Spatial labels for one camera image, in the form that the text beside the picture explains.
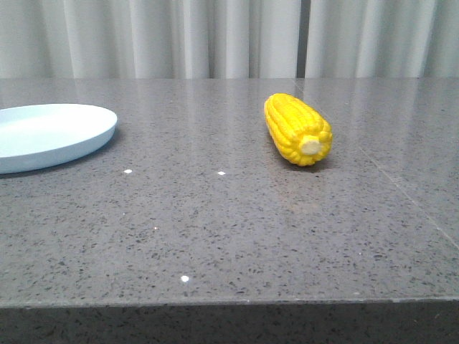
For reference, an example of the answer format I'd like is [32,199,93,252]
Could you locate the white curtain right panel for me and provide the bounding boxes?
[305,1,458,78]

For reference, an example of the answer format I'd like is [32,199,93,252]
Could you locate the yellow corn cob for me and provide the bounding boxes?
[264,93,333,166]

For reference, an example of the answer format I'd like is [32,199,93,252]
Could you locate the light blue plate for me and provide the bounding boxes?
[1,104,118,174]

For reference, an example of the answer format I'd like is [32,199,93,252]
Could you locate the white curtain panel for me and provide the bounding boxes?
[1,1,302,79]
[305,1,458,78]

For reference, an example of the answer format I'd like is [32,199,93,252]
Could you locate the white curtain left panel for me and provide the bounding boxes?
[1,1,302,79]

